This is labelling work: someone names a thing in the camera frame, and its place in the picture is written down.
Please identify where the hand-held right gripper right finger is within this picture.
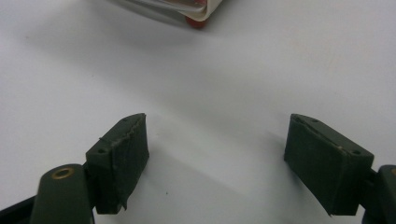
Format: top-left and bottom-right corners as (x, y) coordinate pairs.
(283, 113), (375, 217)

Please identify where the white container with red knobs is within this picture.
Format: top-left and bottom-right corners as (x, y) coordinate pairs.
(106, 0), (224, 30)

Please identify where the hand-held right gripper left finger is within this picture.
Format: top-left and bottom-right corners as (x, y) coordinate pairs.
(85, 113), (150, 216)

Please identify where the white table mat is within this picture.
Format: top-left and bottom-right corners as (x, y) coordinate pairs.
(0, 0), (396, 224)

